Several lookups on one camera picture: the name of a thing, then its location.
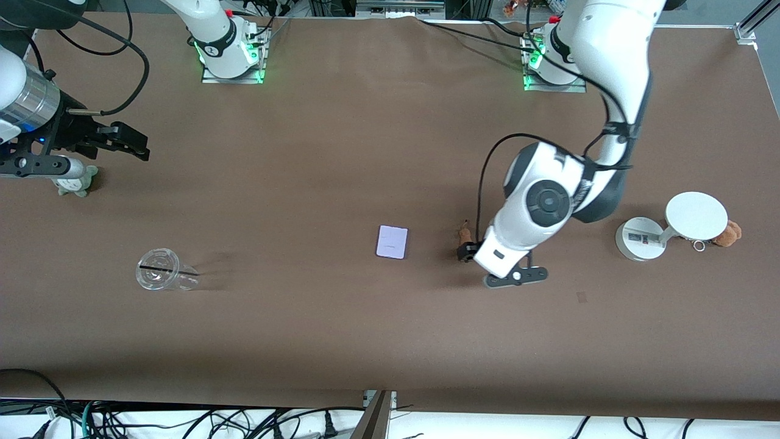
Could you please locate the grey totoro plush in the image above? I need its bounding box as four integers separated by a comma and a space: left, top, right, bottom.
51, 165, 99, 198

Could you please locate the brown table cover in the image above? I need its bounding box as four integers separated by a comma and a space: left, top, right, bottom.
0, 12, 780, 421

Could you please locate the black straw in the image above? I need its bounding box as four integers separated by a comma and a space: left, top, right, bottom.
139, 265, 200, 277

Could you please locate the clear plastic cup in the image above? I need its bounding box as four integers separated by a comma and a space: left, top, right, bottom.
135, 248, 200, 291

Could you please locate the white round desk lamp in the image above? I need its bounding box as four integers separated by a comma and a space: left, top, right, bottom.
615, 192, 729, 262

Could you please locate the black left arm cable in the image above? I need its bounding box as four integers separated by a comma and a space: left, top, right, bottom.
477, 24, 637, 244

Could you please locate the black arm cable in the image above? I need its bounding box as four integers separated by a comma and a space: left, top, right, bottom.
477, 24, 637, 244
37, 0, 151, 116

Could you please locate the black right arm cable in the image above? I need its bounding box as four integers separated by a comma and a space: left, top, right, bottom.
37, 0, 151, 116

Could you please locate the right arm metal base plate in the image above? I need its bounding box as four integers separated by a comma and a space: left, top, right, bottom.
201, 24, 269, 84

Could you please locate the grey metal post bracket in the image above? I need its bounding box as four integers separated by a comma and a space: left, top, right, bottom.
350, 390, 398, 439

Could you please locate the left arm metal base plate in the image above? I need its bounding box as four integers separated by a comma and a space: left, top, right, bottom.
522, 34, 587, 93

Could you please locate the long black base cable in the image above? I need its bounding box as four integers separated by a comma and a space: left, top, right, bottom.
417, 18, 538, 54

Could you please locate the thick black looping cable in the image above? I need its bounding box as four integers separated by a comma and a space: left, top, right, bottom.
0, 368, 68, 421

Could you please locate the silver metal frame bar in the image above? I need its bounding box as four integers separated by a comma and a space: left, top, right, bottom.
355, 0, 447, 18

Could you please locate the brown bear plush keychain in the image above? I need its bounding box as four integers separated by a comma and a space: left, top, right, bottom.
712, 221, 742, 248

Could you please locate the aluminium frame profile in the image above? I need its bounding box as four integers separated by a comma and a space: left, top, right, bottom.
734, 0, 780, 45

